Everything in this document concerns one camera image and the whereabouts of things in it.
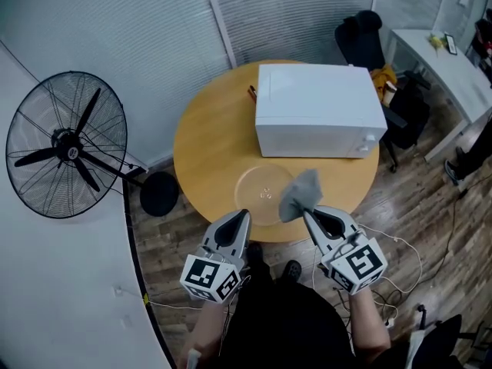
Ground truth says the black cable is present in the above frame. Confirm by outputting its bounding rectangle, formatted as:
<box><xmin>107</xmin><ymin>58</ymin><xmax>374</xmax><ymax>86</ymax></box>
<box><xmin>384</xmin><ymin>173</ymin><xmax>492</xmax><ymax>295</ymax></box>

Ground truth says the round wooden table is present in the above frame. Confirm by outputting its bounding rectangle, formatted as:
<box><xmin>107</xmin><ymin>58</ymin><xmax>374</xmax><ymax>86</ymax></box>
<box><xmin>0</xmin><ymin>0</ymin><xmax>487</xmax><ymax>168</ymax></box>

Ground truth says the grey cloth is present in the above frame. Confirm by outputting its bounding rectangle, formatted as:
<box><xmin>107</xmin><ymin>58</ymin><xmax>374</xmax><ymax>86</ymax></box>
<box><xmin>278</xmin><ymin>168</ymin><xmax>324</xmax><ymax>224</ymax></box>

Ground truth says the person's left shoe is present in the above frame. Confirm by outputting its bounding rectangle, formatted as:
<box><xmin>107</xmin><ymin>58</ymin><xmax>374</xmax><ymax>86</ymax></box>
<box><xmin>245</xmin><ymin>242</ymin><xmax>265</xmax><ymax>263</ymax></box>

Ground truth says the paper cup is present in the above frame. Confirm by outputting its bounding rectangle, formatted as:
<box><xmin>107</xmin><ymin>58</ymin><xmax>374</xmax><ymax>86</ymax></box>
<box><xmin>383</xmin><ymin>81</ymin><xmax>397</xmax><ymax>107</ymax></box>

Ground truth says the small yellow-green object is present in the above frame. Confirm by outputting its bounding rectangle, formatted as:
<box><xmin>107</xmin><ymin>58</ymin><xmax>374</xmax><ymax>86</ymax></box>
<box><xmin>428</xmin><ymin>32</ymin><xmax>447</xmax><ymax>52</ymax></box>

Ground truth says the person's black clothing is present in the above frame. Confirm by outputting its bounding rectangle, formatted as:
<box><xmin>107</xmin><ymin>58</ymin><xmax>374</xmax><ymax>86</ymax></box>
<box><xmin>221</xmin><ymin>258</ymin><xmax>460</xmax><ymax>369</ymax></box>

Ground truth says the white desk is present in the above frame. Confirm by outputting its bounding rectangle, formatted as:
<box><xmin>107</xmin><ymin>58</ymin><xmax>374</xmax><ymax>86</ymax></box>
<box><xmin>384</xmin><ymin>28</ymin><xmax>492</xmax><ymax>163</ymax></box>

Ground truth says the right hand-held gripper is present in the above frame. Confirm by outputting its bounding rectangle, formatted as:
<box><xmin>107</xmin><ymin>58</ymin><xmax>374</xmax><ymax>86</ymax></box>
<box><xmin>303</xmin><ymin>204</ymin><xmax>387</xmax><ymax>295</ymax></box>

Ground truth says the white microwave oven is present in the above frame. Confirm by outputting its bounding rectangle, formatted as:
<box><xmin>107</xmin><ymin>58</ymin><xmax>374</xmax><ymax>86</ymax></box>
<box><xmin>254</xmin><ymin>63</ymin><xmax>388</xmax><ymax>160</ymax></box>

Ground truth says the black standing fan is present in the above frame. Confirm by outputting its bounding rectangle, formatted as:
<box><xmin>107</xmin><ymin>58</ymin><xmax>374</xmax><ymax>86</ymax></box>
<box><xmin>5</xmin><ymin>71</ymin><xmax>181</xmax><ymax>219</ymax></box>

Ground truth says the person's left forearm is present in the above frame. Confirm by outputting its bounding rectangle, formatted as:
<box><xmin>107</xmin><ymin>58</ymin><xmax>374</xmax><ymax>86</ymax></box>
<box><xmin>178</xmin><ymin>300</ymin><xmax>228</xmax><ymax>369</ymax></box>

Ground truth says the white cable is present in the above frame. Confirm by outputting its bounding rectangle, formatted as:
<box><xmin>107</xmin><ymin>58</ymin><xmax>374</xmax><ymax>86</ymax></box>
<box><xmin>313</xmin><ymin>223</ymin><xmax>424</xmax><ymax>314</ymax></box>

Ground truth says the person's right forearm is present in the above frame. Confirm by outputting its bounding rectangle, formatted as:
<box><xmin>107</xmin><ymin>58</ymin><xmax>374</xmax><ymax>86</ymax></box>
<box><xmin>347</xmin><ymin>286</ymin><xmax>393</xmax><ymax>359</ymax></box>

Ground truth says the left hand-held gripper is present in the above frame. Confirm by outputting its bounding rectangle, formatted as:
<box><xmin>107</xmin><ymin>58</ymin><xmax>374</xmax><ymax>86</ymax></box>
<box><xmin>180</xmin><ymin>208</ymin><xmax>253</xmax><ymax>305</ymax></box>

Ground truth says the person's shoe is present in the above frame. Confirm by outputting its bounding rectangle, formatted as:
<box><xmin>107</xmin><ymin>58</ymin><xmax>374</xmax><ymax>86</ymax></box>
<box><xmin>282</xmin><ymin>259</ymin><xmax>304</xmax><ymax>284</ymax></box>
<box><xmin>245</xmin><ymin>242</ymin><xmax>265</xmax><ymax>263</ymax></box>

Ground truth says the glass microwave turntable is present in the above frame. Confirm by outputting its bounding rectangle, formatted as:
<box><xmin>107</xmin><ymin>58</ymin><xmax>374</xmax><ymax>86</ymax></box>
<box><xmin>234</xmin><ymin>164</ymin><xmax>304</xmax><ymax>227</ymax></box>

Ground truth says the person's right shoe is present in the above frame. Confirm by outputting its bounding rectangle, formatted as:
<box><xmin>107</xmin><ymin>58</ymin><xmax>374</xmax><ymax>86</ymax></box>
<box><xmin>282</xmin><ymin>259</ymin><xmax>304</xmax><ymax>284</ymax></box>

